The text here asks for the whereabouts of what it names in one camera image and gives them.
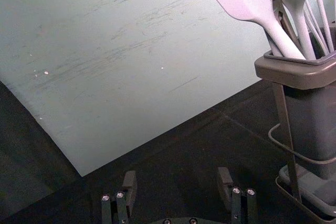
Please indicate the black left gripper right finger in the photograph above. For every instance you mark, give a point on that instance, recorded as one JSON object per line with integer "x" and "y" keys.
{"x": 225, "y": 184}

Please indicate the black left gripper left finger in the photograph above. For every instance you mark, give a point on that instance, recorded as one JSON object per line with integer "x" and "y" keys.
{"x": 129, "y": 186}

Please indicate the black table cloth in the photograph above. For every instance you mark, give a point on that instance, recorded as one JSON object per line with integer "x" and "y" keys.
{"x": 183, "y": 155}

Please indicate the dark grey utensil holder cup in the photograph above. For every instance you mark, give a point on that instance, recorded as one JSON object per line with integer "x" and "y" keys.
{"x": 307, "y": 119}

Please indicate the grey silicone whisk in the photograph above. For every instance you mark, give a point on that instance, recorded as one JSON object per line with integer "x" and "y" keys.
{"x": 322, "y": 16}

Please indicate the plain pale wall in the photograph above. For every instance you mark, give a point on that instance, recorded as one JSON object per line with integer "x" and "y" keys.
{"x": 105, "y": 51}

